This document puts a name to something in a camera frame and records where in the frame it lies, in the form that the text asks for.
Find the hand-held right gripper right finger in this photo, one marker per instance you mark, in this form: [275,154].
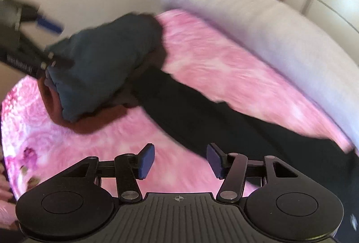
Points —
[214,161]

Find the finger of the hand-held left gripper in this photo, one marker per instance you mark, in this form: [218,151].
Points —
[50,24]
[42,56]

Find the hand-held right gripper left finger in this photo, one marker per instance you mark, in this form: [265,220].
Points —
[147,161]

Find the black pants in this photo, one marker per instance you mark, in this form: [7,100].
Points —
[230,130]

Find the dark blue garment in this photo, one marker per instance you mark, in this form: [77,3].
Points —
[106,63]

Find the pink floral blanket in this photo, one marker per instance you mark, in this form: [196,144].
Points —
[213,63]

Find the pale quilted mattress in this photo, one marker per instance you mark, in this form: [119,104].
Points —
[274,35]

